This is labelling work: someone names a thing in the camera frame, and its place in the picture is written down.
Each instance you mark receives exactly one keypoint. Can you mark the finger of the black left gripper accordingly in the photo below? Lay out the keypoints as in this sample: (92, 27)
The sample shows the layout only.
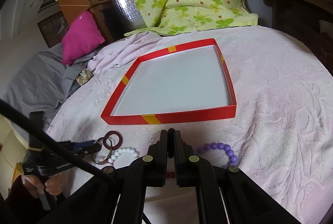
(84, 148)

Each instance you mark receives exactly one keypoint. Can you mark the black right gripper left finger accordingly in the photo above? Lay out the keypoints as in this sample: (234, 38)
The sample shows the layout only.
(150, 170)

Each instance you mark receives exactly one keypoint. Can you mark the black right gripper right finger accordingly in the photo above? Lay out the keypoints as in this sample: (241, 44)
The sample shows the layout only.
(191, 170)

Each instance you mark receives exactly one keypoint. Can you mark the silver metal bangle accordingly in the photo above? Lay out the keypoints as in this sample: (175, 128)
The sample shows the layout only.
(104, 152)

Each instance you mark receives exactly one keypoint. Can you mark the dark red bangle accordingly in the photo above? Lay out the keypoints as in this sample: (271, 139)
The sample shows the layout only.
(112, 140)

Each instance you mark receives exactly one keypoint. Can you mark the person's left hand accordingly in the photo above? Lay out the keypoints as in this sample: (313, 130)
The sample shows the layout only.
(33, 184)

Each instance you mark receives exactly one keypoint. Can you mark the grey cloth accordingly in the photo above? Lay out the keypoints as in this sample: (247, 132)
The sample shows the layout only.
(44, 83)

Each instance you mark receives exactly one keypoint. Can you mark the red shallow box lid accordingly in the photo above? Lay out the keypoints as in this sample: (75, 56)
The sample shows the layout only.
(189, 82)

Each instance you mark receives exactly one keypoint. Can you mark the floral patterned pouch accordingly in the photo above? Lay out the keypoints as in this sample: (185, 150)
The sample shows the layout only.
(84, 76)

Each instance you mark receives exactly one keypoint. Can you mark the pink bed blanket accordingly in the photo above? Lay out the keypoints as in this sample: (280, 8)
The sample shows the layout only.
(282, 131)

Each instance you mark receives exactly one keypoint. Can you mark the magenta pillow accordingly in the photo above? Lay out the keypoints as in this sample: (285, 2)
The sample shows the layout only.
(82, 38)

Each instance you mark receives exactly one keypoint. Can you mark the silver insulation sheet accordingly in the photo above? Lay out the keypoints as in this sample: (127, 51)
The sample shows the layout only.
(128, 15)

